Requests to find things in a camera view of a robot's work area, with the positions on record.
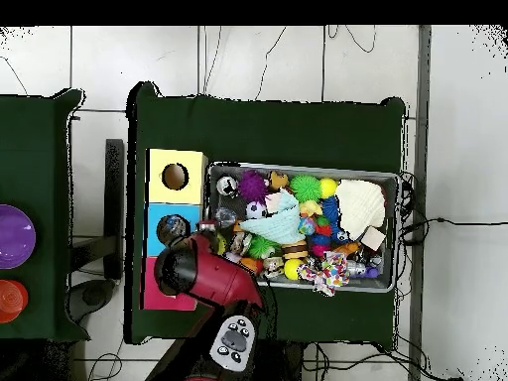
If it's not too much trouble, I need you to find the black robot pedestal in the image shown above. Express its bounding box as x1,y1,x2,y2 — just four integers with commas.
257,338,307,381

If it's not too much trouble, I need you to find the silver mesh bin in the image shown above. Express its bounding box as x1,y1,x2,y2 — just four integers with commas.
200,160,401,294

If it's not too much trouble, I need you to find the yellow plush duck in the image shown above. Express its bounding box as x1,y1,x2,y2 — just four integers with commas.
298,199,323,218

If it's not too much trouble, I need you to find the wooden block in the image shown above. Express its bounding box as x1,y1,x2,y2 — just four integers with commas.
359,224,387,252

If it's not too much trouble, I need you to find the small clear plastic bottle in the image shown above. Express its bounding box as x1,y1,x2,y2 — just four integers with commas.
215,206,238,230

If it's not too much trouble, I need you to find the yellow smooth ball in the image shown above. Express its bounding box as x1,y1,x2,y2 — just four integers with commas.
318,177,339,199

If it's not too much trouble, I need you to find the purple spiky ball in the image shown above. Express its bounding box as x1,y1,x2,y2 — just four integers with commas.
237,170,269,204

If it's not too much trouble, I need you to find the black stand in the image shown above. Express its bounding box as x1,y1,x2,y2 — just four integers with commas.
66,138,125,323

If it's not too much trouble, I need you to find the dark green side-table cloth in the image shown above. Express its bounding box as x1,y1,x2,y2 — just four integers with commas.
0,88,92,342

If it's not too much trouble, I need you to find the toy soccer ball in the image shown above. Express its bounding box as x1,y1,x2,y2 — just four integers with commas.
245,200,268,220

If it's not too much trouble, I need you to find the cream knitted cloth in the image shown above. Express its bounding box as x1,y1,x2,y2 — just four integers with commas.
334,179,387,241

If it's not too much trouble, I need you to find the silver drink can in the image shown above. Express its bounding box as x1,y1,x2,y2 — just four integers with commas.
216,175,239,198

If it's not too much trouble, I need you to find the dark green table cloth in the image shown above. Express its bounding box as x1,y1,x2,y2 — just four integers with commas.
124,80,408,345

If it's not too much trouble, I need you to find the orange bowl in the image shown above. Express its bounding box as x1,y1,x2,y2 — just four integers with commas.
0,279,30,323

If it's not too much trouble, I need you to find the brown striped toy burger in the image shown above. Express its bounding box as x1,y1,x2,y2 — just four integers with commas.
280,239,310,261

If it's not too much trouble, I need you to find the wooden three-hole box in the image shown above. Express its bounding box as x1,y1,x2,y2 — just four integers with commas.
140,148,210,312

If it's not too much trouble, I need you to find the mint green knitted cloth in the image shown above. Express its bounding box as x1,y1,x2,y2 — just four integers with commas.
238,190,306,245

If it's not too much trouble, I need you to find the small green koosh ball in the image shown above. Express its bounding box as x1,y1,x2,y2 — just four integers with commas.
247,235,281,260

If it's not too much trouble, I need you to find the purple bowl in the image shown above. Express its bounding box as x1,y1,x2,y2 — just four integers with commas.
0,203,37,270

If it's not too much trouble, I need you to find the black power cable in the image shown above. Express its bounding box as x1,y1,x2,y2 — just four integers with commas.
400,215,508,247

